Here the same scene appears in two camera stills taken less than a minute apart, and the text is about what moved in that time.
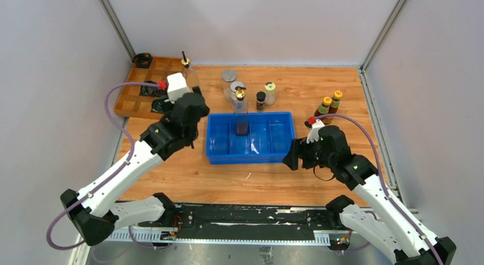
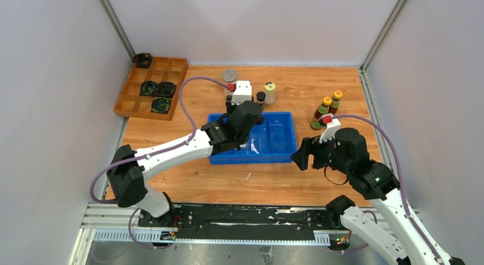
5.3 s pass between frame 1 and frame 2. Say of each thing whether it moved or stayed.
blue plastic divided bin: stayed
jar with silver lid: stayed
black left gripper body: moved
